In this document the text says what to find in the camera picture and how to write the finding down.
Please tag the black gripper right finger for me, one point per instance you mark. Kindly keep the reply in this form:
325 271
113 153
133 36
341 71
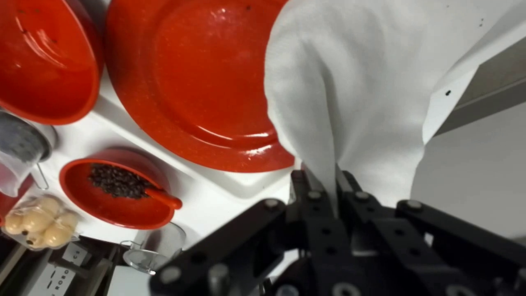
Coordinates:
417 240

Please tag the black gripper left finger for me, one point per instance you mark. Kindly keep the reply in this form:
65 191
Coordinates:
274 240

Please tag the white towel with red stripes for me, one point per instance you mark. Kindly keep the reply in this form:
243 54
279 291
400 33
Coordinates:
373 82

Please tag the red plate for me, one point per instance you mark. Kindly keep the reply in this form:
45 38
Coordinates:
192 71

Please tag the clear glass jar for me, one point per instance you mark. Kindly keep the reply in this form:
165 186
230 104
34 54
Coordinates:
162 240

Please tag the red bowl with dark beans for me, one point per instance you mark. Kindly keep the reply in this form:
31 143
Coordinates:
110 191

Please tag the glass measuring cup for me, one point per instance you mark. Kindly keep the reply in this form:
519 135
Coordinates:
22 141

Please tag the empty red bowl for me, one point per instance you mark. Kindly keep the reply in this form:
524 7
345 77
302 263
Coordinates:
39 54

